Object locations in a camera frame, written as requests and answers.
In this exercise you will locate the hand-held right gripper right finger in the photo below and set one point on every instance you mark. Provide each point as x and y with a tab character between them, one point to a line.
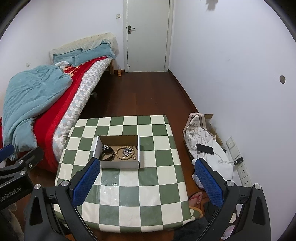
208	183

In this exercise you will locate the tan flip-flop sandal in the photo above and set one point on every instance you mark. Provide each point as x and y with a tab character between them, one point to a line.
198	212

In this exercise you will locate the black charger plug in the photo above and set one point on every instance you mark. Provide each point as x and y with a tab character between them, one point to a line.
238	160

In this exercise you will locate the white door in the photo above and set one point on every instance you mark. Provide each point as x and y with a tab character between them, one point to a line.
148	34

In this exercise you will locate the black bag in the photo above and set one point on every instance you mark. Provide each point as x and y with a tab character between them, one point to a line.
209	208

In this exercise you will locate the orange bottle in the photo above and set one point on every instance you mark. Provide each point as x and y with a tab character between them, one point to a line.
119	72

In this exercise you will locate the white paper cup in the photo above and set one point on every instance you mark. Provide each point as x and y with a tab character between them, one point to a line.
232	217

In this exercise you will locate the bed with red sheet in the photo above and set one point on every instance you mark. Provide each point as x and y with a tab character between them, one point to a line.
60	104

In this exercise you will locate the dark floor object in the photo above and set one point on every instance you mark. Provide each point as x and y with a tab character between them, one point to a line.
94	94

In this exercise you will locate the grey white checkered bedsheet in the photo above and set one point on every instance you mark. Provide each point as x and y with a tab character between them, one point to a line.
81	99

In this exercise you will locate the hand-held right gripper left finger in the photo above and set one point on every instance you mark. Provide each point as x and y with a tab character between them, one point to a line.
85	183

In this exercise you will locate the brown cardboard carton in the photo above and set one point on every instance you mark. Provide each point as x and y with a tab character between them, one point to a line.
209	117

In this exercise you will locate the black smartphone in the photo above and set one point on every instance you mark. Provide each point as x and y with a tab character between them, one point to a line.
205	149

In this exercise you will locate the white cloth bag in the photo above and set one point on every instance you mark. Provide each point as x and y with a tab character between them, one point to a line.
222	169

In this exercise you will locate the green white checkered tablecloth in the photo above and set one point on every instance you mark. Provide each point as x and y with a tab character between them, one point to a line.
143	190

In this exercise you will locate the round wall hole cover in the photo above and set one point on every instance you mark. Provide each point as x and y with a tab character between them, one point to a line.
282	79

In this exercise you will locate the wooden bed leg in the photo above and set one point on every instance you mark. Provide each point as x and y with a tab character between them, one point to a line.
112	67

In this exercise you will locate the white cardboard box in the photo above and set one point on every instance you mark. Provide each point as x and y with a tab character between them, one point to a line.
120	164

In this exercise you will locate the person's bare foot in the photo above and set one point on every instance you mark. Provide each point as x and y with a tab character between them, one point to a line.
194	201

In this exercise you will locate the light blue pillow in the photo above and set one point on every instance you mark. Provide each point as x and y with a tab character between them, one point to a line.
66	56

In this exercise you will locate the black smart band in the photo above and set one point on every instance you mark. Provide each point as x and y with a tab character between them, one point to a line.
108	158

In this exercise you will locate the floral quilted bag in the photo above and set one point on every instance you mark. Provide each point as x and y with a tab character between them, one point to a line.
196	132

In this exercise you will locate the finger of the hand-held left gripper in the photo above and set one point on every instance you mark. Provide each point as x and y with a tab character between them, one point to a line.
27	157
4	151

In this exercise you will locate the light blue blanket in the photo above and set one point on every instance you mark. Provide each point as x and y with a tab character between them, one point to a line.
30	97

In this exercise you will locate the white red printed plastic bag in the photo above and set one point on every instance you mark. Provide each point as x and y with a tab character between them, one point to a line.
198	182

